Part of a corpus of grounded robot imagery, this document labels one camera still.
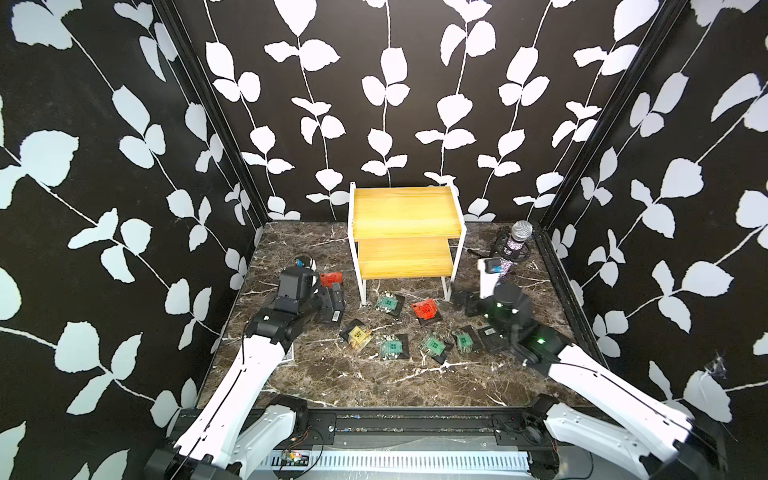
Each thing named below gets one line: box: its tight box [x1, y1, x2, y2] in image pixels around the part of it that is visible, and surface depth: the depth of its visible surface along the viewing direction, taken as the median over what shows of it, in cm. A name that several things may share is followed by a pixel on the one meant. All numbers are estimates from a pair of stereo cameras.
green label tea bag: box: [418, 337, 454, 364], surface depth 90 cm
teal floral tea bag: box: [380, 334, 410, 361], surface depth 90 cm
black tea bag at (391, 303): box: [375, 291, 405, 316], surface depth 100 cm
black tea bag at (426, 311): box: [412, 298, 441, 326], surface depth 97 cm
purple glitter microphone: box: [507, 220, 533, 251], surface depth 79 cm
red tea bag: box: [319, 272, 343, 288], surface depth 106 cm
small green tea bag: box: [451, 330, 474, 353], surface depth 91 cm
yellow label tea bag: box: [348, 326, 374, 350], surface depth 92 cm
